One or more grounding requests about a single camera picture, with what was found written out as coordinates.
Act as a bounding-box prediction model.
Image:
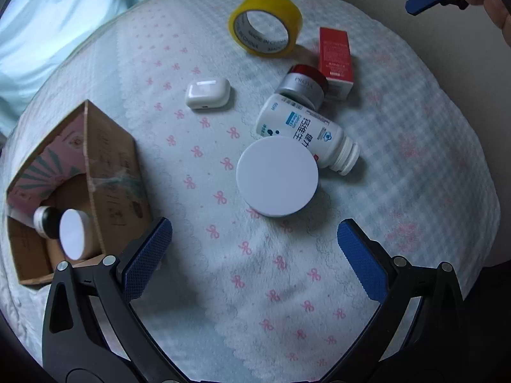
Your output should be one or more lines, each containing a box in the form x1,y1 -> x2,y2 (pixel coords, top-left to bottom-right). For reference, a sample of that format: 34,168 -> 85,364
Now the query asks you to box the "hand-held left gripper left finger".
42,216 -> 188,383

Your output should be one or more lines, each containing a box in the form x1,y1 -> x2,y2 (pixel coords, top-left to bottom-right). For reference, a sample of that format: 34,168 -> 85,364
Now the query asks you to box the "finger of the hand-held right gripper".
405,0 -> 446,16

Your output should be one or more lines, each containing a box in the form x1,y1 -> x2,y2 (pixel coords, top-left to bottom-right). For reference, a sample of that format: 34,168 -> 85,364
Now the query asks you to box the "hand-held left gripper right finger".
319,218 -> 472,383

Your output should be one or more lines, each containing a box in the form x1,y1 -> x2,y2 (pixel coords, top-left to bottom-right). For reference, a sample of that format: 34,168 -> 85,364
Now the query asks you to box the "cardboard box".
7,100 -> 153,286

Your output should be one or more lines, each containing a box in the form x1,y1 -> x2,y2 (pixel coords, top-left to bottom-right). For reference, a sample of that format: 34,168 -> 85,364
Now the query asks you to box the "round white case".
235,136 -> 320,218

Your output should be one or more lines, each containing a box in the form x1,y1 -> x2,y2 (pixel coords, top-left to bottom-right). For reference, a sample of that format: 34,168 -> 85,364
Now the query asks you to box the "person's right hand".
452,0 -> 511,47

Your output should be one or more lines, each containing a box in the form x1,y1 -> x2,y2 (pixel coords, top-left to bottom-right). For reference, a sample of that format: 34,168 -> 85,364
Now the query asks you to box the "white cream jar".
59,208 -> 102,261

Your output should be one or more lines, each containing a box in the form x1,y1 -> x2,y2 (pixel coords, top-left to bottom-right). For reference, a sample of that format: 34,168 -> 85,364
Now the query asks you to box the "yellow tape roll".
228,0 -> 303,57

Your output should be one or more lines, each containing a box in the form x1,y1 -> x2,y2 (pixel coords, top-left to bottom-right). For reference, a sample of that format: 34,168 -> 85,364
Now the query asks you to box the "red carton box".
318,26 -> 355,101

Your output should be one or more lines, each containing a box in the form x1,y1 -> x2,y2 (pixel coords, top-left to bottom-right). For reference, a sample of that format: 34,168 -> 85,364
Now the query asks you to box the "white blanket with pink bows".
0,0 -> 502,383

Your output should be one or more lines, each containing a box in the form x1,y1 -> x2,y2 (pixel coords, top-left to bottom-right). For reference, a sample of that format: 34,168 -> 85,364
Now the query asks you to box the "small black white bottle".
33,206 -> 61,238

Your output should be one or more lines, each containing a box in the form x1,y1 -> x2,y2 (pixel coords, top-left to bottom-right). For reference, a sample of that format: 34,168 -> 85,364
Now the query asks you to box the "silver red cream jar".
278,64 -> 330,111

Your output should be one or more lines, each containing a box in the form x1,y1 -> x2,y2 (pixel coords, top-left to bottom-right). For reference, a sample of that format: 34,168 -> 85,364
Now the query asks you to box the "white pill bottle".
255,93 -> 361,176

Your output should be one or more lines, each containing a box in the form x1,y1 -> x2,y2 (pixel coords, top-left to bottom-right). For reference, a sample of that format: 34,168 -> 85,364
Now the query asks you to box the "white earbuds case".
184,78 -> 232,109

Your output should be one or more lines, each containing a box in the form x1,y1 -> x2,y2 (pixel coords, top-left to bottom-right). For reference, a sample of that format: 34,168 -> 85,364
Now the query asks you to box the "light blue pillow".
0,0 -> 165,138

